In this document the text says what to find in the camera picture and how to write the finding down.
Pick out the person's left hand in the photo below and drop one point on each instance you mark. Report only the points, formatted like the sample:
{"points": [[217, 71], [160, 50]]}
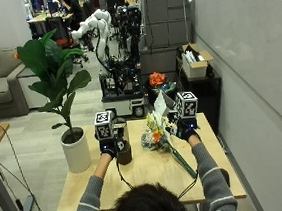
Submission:
{"points": [[107, 149]]}

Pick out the person's right hand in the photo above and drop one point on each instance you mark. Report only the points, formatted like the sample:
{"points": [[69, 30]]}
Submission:
{"points": [[185, 130]]}

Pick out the glass vase with dark base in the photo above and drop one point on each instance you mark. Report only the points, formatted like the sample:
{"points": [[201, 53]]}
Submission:
{"points": [[123, 146]]}

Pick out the flower bouquet with green stems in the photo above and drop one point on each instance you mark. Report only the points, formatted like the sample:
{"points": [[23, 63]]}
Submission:
{"points": [[158, 136]]}

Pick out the white paper sheet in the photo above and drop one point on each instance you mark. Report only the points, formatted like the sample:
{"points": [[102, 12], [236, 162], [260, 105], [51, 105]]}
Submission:
{"points": [[162, 105]]}

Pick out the white marker cube left glove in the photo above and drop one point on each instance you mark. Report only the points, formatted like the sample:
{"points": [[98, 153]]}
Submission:
{"points": [[103, 125]]}

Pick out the white marker cube glove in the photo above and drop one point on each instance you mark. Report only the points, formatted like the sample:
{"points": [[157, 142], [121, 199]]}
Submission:
{"points": [[186, 104], [103, 125]]}

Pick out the white marker cube right glove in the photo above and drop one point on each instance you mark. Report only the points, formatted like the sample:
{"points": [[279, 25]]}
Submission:
{"points": [[186, 104]]}

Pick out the black bin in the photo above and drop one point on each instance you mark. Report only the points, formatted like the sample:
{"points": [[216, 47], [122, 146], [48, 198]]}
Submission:
{"points": [[166, 89]]}

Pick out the green plant in white pot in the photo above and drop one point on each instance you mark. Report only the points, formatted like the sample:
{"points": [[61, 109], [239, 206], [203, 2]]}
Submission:
{"points": [[75, 148]]}

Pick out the black cabinet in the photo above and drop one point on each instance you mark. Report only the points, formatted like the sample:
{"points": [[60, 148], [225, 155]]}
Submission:
{"points": [[204, 94]]}

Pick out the orange flower bunch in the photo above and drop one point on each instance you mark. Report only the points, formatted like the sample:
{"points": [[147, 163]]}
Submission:
{"points": [[157, 79]]}

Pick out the open cardboard box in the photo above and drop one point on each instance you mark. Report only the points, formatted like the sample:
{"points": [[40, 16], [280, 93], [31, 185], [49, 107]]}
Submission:
{"points": [[196, 68]]}

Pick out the grey filing cabinets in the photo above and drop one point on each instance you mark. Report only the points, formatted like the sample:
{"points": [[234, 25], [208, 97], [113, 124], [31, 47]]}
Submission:
{"points": [[166, 19]]}

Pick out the black robot rig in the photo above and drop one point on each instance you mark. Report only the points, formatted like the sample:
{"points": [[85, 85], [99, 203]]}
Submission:
{"points": [[130, 26]]}

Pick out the black office chair orange seat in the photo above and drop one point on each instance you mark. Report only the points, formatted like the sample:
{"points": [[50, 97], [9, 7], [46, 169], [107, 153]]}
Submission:
{"points": [[61, 33]]}

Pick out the beige sofa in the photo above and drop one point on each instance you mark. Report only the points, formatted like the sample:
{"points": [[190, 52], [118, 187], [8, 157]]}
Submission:
{"points": [[1, 82]]}

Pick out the wooden office desk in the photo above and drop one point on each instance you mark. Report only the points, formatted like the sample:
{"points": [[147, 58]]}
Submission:
{"points": [[44, 18]]}

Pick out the dark computer monitor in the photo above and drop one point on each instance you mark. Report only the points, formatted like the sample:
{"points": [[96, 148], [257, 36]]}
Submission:
{"points": [[52, 6]]}

